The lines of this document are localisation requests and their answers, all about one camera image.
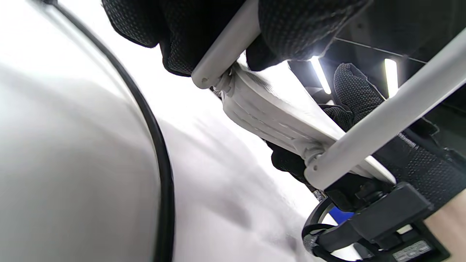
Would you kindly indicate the person's right hand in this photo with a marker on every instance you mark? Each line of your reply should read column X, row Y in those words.
column 418, row 163

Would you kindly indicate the person's left hand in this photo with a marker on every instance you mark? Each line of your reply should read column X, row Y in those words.
column 295, row 29

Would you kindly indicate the person's right forearm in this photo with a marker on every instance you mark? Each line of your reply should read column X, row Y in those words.
column 449, row 229

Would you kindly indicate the ceiling strip light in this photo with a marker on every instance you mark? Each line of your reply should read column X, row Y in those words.
column 320, row 74
column 391, row 78

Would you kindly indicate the blue object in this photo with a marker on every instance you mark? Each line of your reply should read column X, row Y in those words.
column 341, row 215

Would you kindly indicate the black wrist-mounted camera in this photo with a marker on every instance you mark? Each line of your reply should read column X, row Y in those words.
column 382, row 214

